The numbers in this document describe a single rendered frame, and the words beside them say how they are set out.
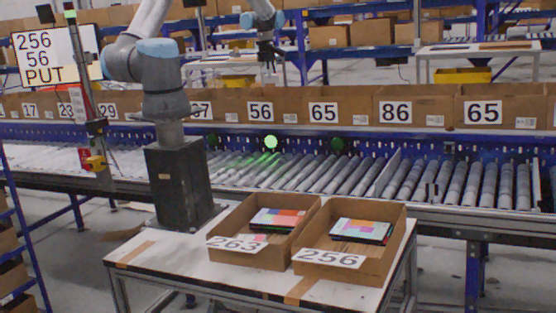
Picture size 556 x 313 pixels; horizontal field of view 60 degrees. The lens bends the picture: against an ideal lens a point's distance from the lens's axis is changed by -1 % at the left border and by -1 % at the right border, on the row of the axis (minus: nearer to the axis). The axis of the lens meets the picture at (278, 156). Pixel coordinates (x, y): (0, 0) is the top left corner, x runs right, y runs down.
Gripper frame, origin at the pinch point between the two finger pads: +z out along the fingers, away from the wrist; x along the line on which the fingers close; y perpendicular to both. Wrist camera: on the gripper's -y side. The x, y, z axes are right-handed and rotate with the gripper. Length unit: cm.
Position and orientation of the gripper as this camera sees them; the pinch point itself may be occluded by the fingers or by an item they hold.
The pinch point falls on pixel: (273, 75)
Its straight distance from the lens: 276.2
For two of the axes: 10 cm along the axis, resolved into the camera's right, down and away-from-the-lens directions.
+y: -9.0, -0.4, 4.4
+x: -4.3, 3.3, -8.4
